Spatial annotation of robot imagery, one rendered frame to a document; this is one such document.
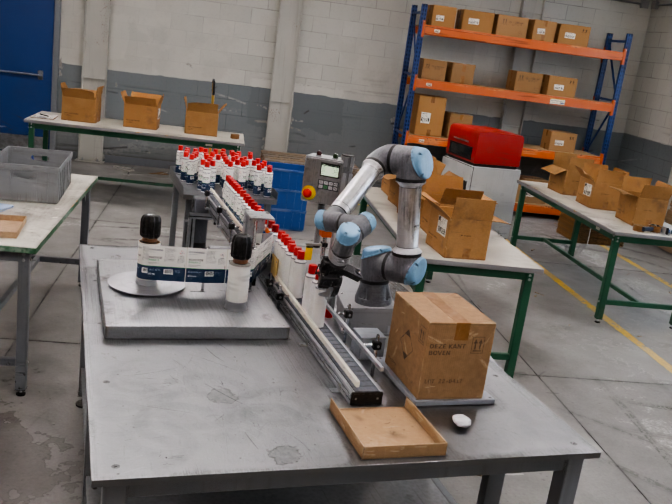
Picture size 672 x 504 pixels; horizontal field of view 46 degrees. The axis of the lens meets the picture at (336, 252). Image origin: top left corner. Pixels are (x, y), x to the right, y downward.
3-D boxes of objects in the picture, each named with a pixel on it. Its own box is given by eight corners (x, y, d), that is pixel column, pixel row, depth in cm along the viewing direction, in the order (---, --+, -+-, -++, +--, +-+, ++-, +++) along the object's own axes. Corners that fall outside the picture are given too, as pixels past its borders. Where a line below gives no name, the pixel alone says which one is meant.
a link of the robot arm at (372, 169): (373, 135, 310) (308, 213, 282) (398, 138, 304) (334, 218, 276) (380, 159, 317) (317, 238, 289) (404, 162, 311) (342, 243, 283)
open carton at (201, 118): (180, 134, 832) (183, 98, 823) (181, 128, 878) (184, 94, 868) (225, 138, 842) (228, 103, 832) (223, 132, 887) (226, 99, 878)
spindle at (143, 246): (134, 278, 325) (139, 211, 318) (156, 279, 328) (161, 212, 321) (136, 285, 317) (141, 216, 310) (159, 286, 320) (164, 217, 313)
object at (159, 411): (78, 247, 385) (78, 243, 384) (365, 258, 435) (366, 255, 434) (91, 487, 194) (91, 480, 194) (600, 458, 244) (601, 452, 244)
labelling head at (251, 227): (237, 264, 367) (243, 210, 360) (265, 265, 371) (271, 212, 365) (244, 274, 354) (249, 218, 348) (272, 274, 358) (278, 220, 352)
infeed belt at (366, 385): (246, 254, 402) (247, 246, 401) (262, 254, 404) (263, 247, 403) (354, 402, 252) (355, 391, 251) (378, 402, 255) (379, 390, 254)
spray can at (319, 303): (308, 323, 304) (314, 273, 299) (321, 324, 306) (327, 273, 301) (312, 329, 300) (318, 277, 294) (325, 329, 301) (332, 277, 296)
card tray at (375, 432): (329, 409, 248) (330, 398, 247) (405, 407, 256) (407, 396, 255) (361, 459, 220) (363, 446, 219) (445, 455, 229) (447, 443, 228)
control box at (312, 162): (307, 196, 336) (312, 152, 332) (345, 204, 332) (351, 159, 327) (299, 200, 327) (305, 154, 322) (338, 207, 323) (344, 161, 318)
